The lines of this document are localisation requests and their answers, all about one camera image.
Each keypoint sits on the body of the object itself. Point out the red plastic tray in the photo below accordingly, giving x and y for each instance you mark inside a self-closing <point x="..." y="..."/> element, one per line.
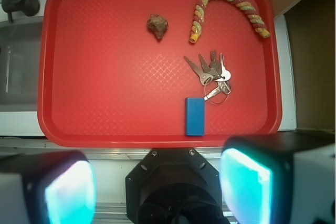
<point x="106" y="81"/>

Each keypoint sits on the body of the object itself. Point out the brown rock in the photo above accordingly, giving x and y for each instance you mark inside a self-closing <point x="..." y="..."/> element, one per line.
<point x="158" y="25"/>

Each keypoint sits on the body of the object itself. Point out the blue rectangular block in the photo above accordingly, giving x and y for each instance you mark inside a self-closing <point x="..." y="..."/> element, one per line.
<point x="194" y="116"/>

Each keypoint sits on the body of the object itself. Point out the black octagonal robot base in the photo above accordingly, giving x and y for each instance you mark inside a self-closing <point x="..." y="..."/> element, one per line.
<point x="174" y="185"/>

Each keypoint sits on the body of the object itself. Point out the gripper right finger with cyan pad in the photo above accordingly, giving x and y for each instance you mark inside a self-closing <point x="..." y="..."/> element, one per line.
<point x="285" y="177"/>

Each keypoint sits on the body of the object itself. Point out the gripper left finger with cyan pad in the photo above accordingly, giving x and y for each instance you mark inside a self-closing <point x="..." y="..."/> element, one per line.
<point x="54" y="187"/>

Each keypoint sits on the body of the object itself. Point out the bunch of silver keys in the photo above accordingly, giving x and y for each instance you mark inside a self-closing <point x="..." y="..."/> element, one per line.
<point x="216" y="72"/>

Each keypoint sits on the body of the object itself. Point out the steel sink basin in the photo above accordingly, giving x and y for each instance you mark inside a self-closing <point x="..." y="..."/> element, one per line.
<point x="20" y="53"/>

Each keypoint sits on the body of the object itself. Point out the dark metal faucet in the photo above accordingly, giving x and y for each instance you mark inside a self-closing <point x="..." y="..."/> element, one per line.
<point x="28" y="7"/>

